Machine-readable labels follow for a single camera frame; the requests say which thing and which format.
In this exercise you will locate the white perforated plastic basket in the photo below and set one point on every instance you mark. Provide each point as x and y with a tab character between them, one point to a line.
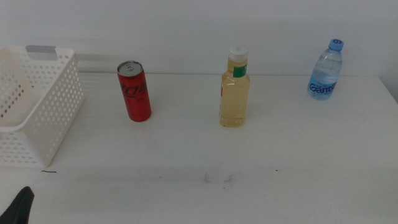
46	124

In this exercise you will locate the clear water bottle blue cap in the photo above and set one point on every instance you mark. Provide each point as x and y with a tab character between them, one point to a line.
323	81

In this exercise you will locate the red soda can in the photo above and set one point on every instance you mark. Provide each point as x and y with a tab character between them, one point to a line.
136	96

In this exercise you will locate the yellow liquid bottle white cap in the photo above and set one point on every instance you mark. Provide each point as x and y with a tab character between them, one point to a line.
234	102

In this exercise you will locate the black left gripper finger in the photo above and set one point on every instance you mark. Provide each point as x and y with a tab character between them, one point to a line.
18	208

